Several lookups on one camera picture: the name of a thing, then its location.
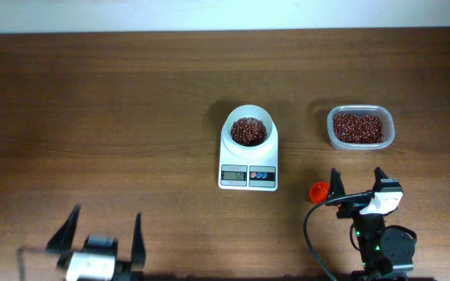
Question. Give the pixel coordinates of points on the clear plastic bean container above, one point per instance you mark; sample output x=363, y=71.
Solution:
x=374, y=110

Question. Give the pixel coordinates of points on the white round bowl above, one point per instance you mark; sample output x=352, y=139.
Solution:
x=248, y=111

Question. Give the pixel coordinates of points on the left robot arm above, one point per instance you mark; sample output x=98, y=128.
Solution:
x=98, y=259

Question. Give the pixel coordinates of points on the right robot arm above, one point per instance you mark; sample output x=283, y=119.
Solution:
x=386, y=251

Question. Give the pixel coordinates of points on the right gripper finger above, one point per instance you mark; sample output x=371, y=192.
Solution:
x=336, y=189
x=379, y=185

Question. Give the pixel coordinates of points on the red adzuki beans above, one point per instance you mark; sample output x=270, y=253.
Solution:
x=347, y=128

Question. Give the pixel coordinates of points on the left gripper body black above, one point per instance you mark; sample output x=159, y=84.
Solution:
x=120, y=270

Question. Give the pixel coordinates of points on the orange measuring scoop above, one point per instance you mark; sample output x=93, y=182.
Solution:
x=324, y=193

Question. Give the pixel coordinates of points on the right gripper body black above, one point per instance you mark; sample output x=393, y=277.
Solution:
x=352, y=210

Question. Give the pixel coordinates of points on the white digital kitchen scale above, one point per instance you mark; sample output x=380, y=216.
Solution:
x=249, y=168

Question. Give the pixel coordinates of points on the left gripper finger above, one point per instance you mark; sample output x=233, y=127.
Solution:
x=62, y=240
x=138, y=252

